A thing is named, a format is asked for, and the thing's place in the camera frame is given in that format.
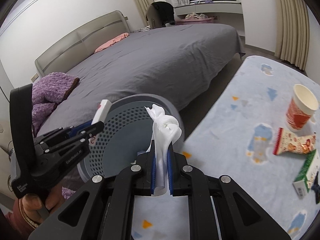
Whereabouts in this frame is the green white carton box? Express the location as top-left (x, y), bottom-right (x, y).
top-left (292, 150), bottom-right (319, 199)

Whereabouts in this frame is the red patterned snack wrapper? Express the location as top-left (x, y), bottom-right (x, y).
top-left (273, 127), bottom-right (316, 155)

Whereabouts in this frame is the white cloth doll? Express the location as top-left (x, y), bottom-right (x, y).
top-left (145, 104), bottom-right (182, 196)

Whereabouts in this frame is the red white paper cup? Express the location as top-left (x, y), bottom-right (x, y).
top-left (286, 84), bottom-right (319, 132)

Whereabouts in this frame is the left hand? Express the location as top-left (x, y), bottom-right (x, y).
top-left (22, 183), bottom-right (65, 224)

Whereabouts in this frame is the purple fluffy blanket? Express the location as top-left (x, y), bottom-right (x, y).
top-left (31, 72), bottom-right (80, 136)

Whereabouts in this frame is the blue perforated waste basket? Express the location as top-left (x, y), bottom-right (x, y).
top-left (77, 94), bottom-right (184, 182)

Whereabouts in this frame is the beige headboard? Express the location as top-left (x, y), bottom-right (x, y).
top-left (35, 10), bottom-right (131, 77)

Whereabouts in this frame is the light blue patterned table cloth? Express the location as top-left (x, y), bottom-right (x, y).
top-left (131, 55), bottom-right (320, 240)

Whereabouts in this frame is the pink pillow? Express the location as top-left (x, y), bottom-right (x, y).
top-left (94, 33), bottom-right (129, 53)

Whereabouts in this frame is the grey bed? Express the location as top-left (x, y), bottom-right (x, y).
top-left (36, 23), bottom-right (245, 135)

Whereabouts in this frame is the chair with black garment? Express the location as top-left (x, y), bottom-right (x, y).
top-left (146, 1), bottom-right (176, 29)

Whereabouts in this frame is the pink clothes pile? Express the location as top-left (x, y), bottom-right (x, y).
top-left (185, 12), bottom-right (208, 21)

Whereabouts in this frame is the beige curtain right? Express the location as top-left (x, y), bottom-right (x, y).
top-left (274, 0), bottom-right (310, 71)

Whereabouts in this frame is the grey window desk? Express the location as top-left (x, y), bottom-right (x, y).
top-left (175, 2), bottom-right (245, 30)

